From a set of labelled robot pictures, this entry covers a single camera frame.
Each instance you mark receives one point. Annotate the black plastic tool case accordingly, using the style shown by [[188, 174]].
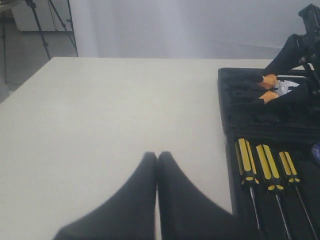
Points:
[[294, 128]]

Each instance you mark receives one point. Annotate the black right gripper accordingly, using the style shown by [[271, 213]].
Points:
[[289, 58]]

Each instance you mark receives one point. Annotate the white backdrop curtain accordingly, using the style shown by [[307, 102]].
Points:
[[192, 29]]

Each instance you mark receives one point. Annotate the large yellow black screwdriver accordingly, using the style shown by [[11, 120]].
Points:
[[248, 173]]

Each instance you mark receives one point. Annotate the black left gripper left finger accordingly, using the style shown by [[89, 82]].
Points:
[[128, 215]]

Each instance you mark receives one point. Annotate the orange black combination pliers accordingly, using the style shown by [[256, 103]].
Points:
[[258, 89]]

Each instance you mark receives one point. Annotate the medium yellow black screwdriver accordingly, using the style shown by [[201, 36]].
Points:
[[272, 181]]

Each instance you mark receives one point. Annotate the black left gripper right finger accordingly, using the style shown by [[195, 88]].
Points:
[[186, 213]]

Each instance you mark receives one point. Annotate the small yellow black screwdriver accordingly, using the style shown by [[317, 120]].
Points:
[[293, 180]]

